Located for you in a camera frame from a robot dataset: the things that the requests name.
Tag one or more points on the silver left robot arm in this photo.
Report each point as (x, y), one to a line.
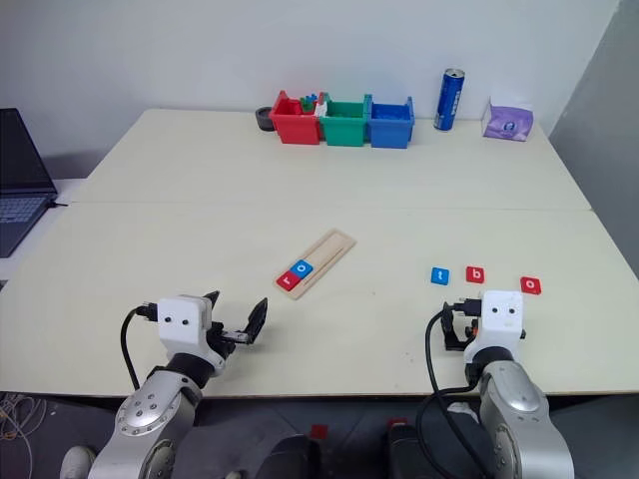
(150, 414)

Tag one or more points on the green toy brick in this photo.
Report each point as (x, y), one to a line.
(307, 105)

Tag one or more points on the blue drink can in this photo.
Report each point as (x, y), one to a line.
(449, 100)

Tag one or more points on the red letter tile o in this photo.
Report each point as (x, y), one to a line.
(530, 285)

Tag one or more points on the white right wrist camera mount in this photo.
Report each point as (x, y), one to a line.
(499, 324)

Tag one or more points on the blue letter tile o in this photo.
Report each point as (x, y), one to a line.
(302, 269)

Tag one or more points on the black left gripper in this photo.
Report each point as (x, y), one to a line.
(222, 340)

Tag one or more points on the dark laptop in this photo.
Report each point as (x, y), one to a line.
(20, 189)

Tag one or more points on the dark rounded shape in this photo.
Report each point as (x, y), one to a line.
(292, 459)

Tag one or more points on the red plastic bin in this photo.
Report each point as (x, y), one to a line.
(297, 127)

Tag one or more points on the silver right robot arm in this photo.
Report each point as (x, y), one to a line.
(519, 409)

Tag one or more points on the white toy piece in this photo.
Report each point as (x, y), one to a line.
(320, 110)

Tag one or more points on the blue plastic bin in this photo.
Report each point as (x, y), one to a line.
(389, 132)

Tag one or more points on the wooden letter tray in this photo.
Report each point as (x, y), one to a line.
(324, 254)

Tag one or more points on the red square marker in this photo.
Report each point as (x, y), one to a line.
(319, 431)
(398, 424)

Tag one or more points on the white paper scrap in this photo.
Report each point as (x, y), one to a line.
(459, 408)

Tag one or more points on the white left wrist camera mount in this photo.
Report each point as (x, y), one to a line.
(180, 324)

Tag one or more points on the purple tissue pack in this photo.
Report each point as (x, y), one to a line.
(506, 122)

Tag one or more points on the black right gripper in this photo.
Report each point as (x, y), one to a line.
(466, 345)

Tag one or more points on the green plastic bin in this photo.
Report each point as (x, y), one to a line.
(342, 130)

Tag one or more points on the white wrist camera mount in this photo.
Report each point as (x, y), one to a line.
(499, 324)
(180, 324)

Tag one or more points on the red letter tile r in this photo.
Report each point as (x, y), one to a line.
(287, 282)

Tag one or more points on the white shoe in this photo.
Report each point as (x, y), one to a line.
(77, 461)

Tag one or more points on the red letter tile b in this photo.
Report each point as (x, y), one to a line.
(475, 275)

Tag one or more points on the blue letter tile t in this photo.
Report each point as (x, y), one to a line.
(440, 276)

